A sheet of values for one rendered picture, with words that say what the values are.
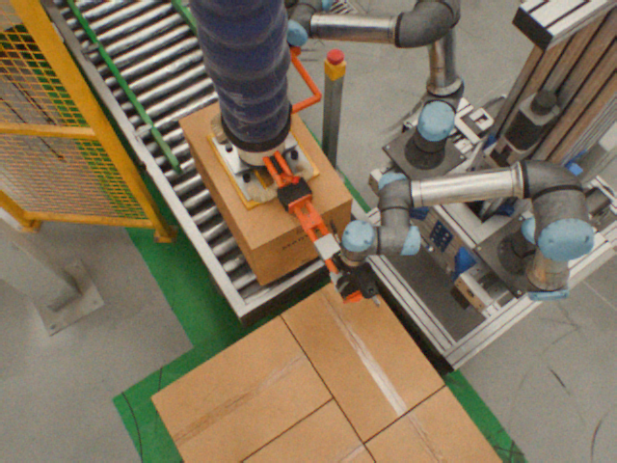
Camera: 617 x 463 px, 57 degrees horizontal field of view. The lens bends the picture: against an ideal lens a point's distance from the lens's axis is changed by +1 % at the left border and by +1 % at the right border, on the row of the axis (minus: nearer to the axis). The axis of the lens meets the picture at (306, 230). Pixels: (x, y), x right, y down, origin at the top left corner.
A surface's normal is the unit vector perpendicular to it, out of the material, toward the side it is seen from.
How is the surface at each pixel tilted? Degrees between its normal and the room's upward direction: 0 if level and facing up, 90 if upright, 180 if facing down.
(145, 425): 0
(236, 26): 70
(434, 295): 0
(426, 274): 0
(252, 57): 75
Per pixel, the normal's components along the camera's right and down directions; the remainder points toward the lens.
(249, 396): 0.00, -0.39
